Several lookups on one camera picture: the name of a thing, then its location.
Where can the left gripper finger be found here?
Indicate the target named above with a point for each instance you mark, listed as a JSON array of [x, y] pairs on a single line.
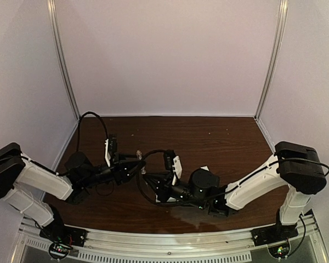
[[126, 158], [133, 172]]

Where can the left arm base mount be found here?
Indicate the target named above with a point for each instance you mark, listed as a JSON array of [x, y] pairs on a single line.
[[58, 232]]

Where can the aluminium frame post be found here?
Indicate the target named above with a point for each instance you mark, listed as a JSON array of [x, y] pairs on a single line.
[[278, 38], [61, 57]]

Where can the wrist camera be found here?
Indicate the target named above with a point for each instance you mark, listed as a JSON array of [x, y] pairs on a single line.
[[173, 164], [110, 149]]

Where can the right aluminium frame post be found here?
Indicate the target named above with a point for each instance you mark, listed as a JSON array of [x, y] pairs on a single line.
[[278, 38]]

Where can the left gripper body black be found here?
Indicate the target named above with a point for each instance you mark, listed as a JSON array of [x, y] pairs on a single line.
[[116, 170]]

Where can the left aluminium frame post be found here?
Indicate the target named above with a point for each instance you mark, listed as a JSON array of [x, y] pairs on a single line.
[[61, 57]]

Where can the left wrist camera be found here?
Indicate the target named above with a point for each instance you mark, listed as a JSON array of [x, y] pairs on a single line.
[[110, 149]]

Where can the clear handle screwdriver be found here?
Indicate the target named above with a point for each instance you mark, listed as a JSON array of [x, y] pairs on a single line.
[[141, 163]]

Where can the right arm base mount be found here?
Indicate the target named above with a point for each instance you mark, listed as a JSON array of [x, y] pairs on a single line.
[[274, 233]]

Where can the front aluminium rail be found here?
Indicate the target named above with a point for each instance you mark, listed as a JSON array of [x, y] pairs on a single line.
[[226, 246]]

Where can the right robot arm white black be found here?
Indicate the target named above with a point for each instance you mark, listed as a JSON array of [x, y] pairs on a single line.
[[293, 165]]

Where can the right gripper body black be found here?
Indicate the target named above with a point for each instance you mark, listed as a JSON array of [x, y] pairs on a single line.
[[169, 187]]

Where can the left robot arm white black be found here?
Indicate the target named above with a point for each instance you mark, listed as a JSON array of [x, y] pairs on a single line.
[[18, 170]]

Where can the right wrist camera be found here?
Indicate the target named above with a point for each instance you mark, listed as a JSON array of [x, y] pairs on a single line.
[[173, 164]]

